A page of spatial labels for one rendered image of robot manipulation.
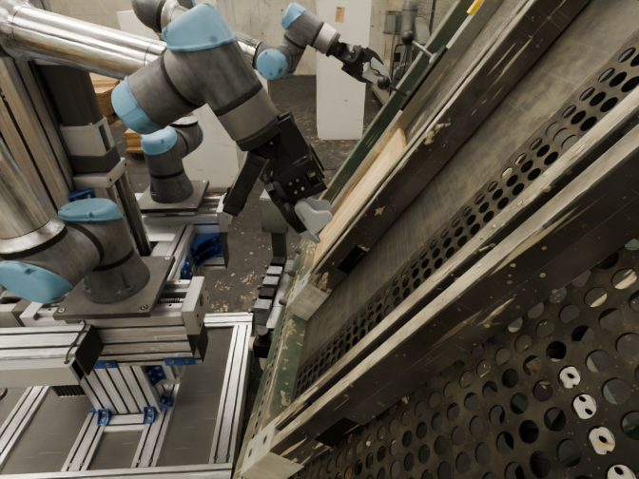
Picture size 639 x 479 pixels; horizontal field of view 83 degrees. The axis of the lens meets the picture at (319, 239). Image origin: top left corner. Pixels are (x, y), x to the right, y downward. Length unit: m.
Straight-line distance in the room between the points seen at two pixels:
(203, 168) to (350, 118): 2.15
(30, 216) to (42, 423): 1.29
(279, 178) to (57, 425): 1.62
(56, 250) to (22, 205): 0.10
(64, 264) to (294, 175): 0.51
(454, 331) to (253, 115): 0.35
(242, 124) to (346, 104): 4.44
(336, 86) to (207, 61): 4.40
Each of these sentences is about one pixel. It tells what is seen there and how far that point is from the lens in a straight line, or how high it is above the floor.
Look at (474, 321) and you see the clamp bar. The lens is 0.43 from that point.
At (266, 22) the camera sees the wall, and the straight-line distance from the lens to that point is 9.18.
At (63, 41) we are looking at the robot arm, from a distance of 0.76.
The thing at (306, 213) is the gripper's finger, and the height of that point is 1.38.
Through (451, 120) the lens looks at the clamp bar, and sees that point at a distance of 0.76.
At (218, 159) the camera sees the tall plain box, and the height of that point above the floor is 0.35.
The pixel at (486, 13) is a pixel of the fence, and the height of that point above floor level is 1.61.
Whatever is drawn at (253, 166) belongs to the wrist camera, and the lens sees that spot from 0.54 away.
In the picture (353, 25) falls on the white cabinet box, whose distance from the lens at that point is 4.79.
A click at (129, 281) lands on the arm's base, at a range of 1.01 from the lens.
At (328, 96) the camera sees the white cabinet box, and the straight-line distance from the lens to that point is 4.88.
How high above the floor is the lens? 1.66
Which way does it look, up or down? 35 degrees down
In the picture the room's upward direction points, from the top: straight up
